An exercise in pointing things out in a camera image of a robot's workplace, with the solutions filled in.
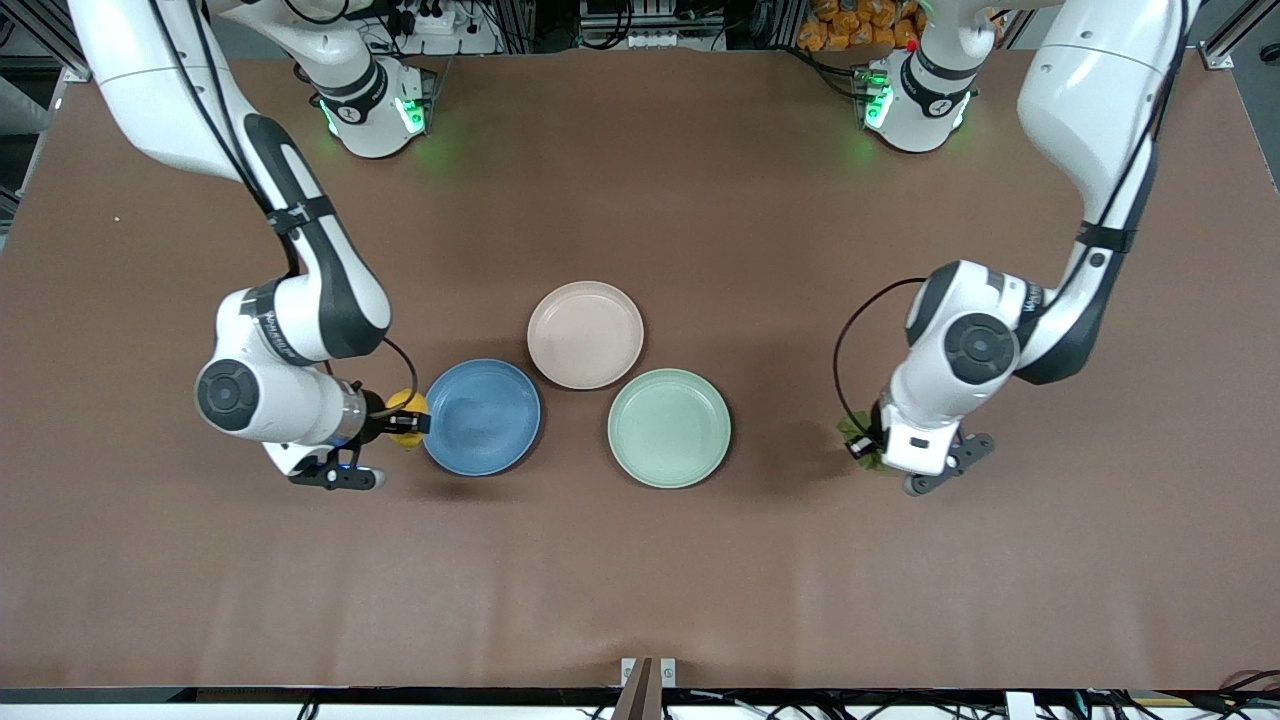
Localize green lettuce leaf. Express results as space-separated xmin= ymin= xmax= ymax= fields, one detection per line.
xmin=837 ymin=414 xmax=893 ymax=472

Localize yellow lemon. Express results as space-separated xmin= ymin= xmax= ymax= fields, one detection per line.
xmin=385 ymin=388 xmax=431 ymax=452

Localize blue plate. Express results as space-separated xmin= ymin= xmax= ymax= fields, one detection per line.
xmin=421 ymin=359 xmax=542 ymax=478

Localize beige plate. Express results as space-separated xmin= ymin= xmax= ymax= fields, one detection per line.
xmin=527 ymin=281 xmax=645 ymax=391

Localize pale green plate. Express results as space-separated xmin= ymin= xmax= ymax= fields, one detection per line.
xmin=607 ymin=369 xmax=732 ymax=490

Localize orange snack bags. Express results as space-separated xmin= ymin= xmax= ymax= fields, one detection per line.
xmin=797 ymin=0 xmax=926 ymax=54

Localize white power strip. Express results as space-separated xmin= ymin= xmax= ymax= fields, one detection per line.
xmin=392 ymin=0 xmax=473 ymax=37

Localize metal table edge bracket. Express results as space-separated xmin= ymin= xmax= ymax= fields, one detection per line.
xmin=612 ymin=656 xmax=679 ymax=720

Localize aluminium frame post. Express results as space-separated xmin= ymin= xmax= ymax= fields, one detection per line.
xmin=1198 ymin=0 xmax=1280 ymax=71

